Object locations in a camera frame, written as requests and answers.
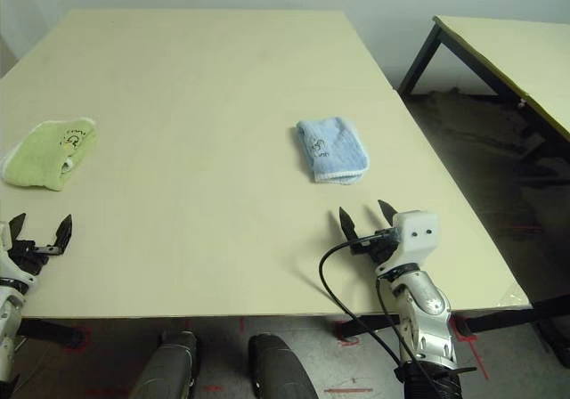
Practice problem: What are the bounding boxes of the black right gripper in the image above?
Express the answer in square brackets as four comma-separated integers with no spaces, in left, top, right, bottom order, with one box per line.
[338,199,400,266]

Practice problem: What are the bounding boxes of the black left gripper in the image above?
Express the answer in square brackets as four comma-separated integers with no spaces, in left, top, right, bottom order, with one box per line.
[4,212,74,280]

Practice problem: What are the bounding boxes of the green towel with white trim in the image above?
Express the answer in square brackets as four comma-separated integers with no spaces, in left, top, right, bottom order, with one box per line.
[1,116,98,192]

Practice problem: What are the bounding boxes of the folded light blue towel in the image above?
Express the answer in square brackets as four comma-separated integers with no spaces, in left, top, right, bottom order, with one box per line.
[295,116,371,185]

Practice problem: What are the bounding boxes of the black table leg bar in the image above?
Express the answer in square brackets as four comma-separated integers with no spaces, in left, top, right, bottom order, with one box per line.
[17,317,86,346]
[340,294,570,340]

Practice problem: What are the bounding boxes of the grey left robot leg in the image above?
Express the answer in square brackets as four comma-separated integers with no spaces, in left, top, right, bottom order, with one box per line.
[128,330,200,399]

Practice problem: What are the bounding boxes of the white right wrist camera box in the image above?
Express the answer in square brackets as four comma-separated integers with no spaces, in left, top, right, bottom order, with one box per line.
[373,210,441,278]

